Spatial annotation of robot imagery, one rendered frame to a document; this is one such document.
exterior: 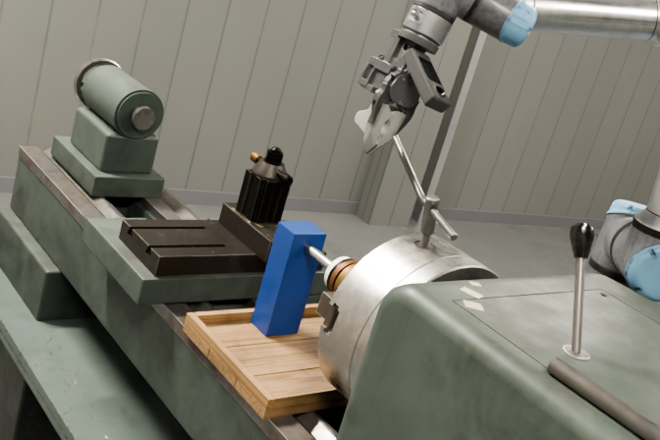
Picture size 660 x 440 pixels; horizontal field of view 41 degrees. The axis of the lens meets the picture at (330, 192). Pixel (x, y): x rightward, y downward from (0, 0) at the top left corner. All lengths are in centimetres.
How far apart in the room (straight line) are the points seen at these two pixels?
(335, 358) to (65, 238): 105
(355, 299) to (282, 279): 35
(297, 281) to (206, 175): 322
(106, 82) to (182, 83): 232
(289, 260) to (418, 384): 58
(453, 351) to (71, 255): 131
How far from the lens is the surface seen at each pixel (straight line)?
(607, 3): 168
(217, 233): 198
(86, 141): 242
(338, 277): 159
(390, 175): 534
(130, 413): 209
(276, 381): 164
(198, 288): 187
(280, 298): 174
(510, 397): 110
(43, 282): 234
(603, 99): 661
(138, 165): 238
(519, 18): 152
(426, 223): 142
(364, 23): 511
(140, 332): 195
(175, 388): 183
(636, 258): 164
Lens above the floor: 169
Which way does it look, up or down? 17 degrees down
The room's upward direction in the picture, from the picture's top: 16 degrees clockwise
